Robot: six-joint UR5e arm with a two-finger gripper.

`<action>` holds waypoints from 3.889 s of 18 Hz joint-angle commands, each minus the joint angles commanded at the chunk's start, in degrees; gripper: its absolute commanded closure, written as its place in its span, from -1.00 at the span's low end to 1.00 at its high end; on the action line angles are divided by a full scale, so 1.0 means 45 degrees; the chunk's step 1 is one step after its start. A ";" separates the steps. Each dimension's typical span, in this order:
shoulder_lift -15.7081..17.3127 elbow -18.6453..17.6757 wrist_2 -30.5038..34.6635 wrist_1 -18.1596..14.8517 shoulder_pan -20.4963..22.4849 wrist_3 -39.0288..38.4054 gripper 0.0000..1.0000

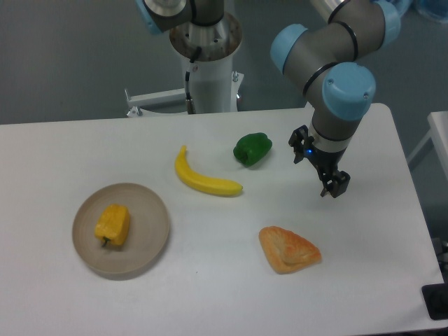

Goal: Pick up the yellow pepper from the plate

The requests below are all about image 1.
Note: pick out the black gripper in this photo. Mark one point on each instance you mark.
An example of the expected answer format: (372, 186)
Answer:
(304, 145)

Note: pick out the yellow bell pepper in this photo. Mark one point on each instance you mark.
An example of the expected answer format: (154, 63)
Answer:
(113, 225)

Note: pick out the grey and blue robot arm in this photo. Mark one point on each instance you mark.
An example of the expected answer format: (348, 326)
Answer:
(322, 64)

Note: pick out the green bell pepper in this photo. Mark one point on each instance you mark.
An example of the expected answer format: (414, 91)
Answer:
(252, 148)

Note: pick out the beige round plate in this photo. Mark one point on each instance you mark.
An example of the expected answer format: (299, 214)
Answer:
(148, 231)

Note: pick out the golden triangular pastry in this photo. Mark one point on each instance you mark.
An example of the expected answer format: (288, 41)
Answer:
(287, 252)

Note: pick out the yellow banana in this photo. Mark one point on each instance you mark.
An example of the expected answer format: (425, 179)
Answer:
(205, 184)

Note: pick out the white side table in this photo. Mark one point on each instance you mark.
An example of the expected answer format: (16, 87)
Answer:
(435, 138)

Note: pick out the black device at table edge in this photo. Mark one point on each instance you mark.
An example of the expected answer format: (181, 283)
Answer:
(435, 298)

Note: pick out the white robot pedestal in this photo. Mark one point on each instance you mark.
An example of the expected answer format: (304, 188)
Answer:
(210, 83)

